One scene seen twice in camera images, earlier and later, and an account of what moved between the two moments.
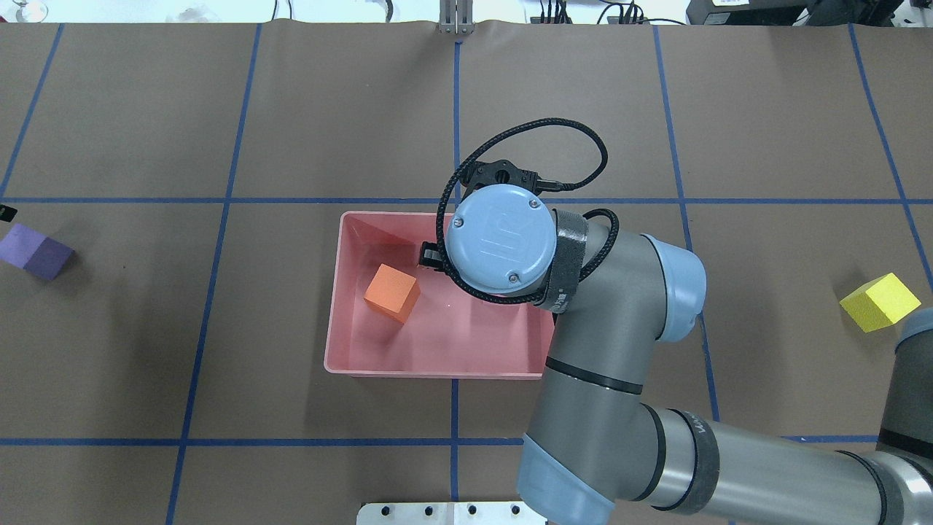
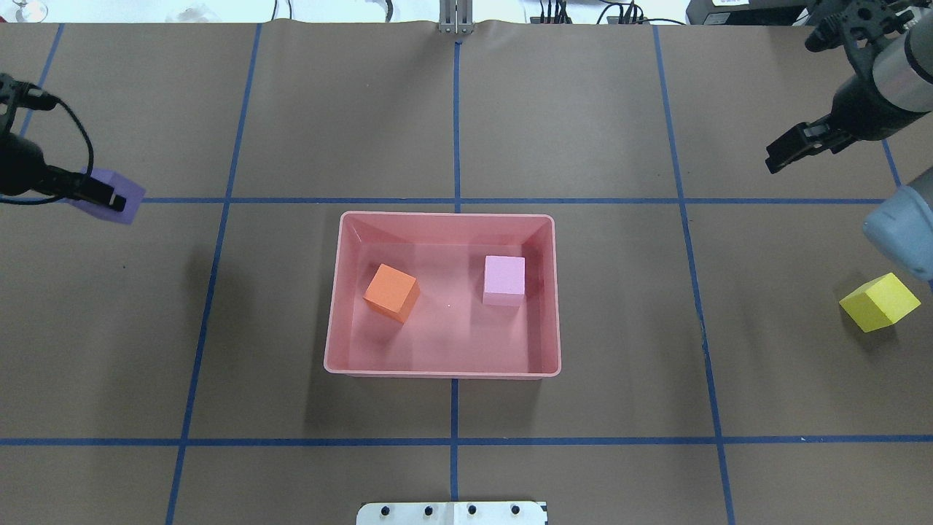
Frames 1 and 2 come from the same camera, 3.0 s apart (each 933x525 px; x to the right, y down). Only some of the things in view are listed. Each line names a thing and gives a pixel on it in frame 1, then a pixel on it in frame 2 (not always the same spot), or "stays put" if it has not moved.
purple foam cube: x=35 y=252 to x=133 y=193
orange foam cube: x=393 y=293 stays put
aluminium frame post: x=456 y=17 stays put
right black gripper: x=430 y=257 to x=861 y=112
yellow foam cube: x=880 y=302 stays put
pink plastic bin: x=450 y=331 stays put
